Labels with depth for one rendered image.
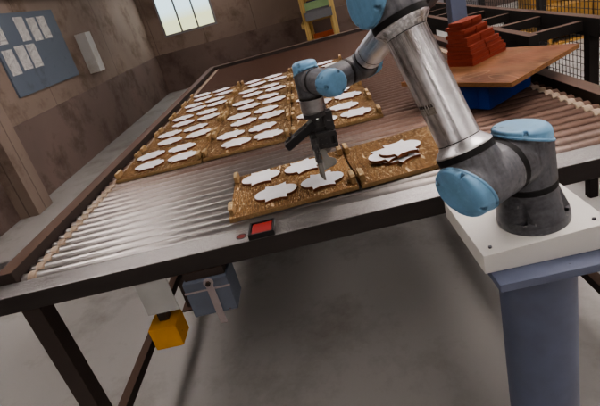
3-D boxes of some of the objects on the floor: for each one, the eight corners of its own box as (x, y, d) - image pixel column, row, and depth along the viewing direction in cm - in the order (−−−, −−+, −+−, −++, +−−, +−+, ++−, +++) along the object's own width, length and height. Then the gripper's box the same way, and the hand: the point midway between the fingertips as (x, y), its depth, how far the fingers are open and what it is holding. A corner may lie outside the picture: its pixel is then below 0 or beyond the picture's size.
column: (660, 538, 118) (686, 265, 85) (513, 562, 121) (483, 309, 88) (576, 412, 153) (570, 185, 120) (463, 434, 156) (429, 218, 123)
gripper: (335, 115, 128) (346, 178, 136) (326, 101, 147) (337, 157, 154) (305, 122, 129) (319, 185, 136) (300, 107, 147) (312, 162, 154)
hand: (320, 172), depth 145 cm, fingers open, 14 cm apart
